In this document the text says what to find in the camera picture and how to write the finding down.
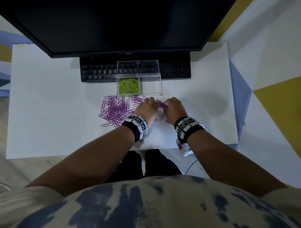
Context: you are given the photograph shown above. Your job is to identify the black keyboard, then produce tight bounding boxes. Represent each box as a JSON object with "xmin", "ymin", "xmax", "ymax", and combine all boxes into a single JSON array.
[{"xmin": 79, "ymin": 52, "xmax": 191, "ymax": 83}]

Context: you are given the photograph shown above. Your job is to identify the person's tie-dye shirt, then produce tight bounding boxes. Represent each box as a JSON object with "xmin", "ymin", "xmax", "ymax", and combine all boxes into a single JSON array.
[{"xmin": 0, "ymin": 175, "xmax": 301, "ymax": 228}]

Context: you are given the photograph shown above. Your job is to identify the person's black trousers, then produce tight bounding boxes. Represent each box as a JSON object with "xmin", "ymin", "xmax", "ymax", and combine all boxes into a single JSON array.
[{"xmin": 104, "ymin": 149, "xmax": 183, "ymax": 184}]

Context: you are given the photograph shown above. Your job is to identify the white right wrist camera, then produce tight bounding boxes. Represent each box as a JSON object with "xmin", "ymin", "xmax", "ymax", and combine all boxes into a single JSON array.
[{"xmin": 176, "ymin": 138, "xmax": 194, "ymax": 157}]

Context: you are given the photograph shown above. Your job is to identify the person's left hand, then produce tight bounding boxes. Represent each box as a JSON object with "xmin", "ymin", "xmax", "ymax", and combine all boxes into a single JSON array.
[{"xmin": 134, "ymin": 97, "xmax": 158, "ymax": 127}]

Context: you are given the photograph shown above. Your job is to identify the person's right forearm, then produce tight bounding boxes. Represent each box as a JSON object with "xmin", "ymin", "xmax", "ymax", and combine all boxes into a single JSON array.
[{"xmin": 187, "ymin": 129, "xmax": 287, "ymax": 198}]

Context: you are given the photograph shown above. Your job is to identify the person's left forearm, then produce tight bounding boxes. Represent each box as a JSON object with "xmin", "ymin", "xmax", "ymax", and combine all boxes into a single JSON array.
[{"xmin": 26, "ymin": 126, "xmax": 136, "ymax": 197}]

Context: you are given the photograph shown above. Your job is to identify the black wristband with markers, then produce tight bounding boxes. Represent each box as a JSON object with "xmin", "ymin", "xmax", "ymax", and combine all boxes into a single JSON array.
[
  {"xmin": 121, "ymin": 114, "xmax": 149, "ymax": 143},
  {"xmin": 174, "ymin": 117, "xmax": 205, "ymax": 144}
]

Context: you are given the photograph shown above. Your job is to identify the black right camera cable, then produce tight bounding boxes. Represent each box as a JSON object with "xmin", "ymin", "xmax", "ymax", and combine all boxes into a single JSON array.
[{"xmin": 184, "ymin": 159, "xmax": 198, "ymax": 175}]

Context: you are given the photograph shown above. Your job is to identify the person's right hand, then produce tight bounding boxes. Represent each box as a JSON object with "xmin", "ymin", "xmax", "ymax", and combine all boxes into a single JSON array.
[{"xmin": 163, "ymin": 96, "xmax": 188, "ymax": 126}]

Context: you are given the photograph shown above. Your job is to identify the black computer monitor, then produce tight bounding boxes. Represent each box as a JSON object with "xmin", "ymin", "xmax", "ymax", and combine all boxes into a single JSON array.
[{"xmin": 0, "ymin": 0, "xmax": 237, "ymax": 59}]

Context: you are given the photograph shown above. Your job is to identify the heap of green paper clips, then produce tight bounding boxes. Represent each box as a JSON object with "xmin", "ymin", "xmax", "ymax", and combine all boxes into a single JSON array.
[{"xmin": 119, "ymin": 79, "xmax": 140, "ymax": 94}]

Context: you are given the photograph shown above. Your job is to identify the black right wristband with markers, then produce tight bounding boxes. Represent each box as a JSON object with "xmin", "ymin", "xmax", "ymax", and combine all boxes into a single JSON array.
[{"xmin": 174, "ymin": 117, "xmax": 205, "ymax": 144}]

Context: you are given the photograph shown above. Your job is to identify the black left wristband with markers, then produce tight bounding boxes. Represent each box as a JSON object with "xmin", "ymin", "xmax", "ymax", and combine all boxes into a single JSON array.
[{"xmin": 121, "ymin": 114, "xmax": 149, "ymax": 143}]

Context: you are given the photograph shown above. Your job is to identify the heap of purple paper clips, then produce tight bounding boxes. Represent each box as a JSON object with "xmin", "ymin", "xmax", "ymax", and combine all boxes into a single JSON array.
[{"xmin": 98, "ymin": 95, "xmax": 145, "ymax": 128}]

